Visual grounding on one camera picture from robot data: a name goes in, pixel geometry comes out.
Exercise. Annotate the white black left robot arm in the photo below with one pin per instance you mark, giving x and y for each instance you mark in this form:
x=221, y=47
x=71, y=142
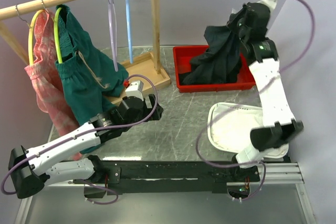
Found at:
x=33, y=169

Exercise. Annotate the dark navy shorts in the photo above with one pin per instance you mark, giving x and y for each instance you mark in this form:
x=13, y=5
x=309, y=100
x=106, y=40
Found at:
x=220, y=63

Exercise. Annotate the blue hanger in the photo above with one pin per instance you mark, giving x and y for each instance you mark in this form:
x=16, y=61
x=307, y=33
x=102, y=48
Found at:
x=129, y=29

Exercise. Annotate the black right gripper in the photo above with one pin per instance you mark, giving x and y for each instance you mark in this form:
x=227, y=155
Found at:
x=233, y=17

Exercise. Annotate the red plastic bin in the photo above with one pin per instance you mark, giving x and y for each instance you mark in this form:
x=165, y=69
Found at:
x=182, y=56

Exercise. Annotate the yellow hanger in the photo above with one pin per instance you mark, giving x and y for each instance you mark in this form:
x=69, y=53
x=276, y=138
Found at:
x=31, y=37

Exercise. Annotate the purple hanger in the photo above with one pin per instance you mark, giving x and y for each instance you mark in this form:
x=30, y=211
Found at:
x=113, y=32

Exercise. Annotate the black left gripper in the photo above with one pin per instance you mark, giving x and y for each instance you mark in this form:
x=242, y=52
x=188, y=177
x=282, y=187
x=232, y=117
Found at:
x=157, y=114

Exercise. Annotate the lime green hanger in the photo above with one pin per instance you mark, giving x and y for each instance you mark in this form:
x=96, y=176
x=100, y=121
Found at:
x=56, y=35

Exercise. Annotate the pink shorts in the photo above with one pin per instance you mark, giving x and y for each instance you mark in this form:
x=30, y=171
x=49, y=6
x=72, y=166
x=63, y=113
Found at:
x=45, y=78

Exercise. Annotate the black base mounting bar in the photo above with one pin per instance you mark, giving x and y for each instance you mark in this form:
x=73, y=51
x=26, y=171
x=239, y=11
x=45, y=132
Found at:
x=129, y=177

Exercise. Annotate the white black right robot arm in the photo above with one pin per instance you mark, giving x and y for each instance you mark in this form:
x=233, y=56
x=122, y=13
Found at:
x=279, y=125

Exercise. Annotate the green shorts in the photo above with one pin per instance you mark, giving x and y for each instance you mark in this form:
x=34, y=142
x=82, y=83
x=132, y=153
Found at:
x=87, y=75

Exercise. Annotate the wooden clothes rack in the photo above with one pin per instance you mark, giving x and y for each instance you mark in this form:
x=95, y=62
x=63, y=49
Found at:
x=93, y=17

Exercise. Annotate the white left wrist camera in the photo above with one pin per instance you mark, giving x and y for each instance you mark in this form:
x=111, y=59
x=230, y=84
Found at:
x=134, y=89

